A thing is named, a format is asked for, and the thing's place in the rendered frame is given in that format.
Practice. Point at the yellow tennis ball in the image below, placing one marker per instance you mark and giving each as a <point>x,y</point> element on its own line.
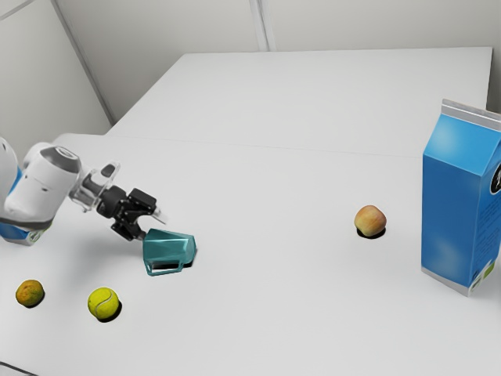
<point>103,302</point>

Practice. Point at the small blue carton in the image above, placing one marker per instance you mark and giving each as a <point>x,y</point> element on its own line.
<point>17,234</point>

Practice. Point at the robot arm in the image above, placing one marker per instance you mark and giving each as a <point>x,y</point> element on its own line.
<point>41,184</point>

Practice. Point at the red yellow apple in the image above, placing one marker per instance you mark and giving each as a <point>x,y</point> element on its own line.
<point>370,220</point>

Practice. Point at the orange fruit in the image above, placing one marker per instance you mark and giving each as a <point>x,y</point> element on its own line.
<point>29,293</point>

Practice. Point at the tall blue milk carton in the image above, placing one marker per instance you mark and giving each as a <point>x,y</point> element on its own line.
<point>454,203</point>

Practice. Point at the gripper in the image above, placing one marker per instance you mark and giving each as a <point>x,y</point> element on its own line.
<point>124,209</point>

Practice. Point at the teal faceted mug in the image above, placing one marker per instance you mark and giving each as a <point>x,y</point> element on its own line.
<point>166,248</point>

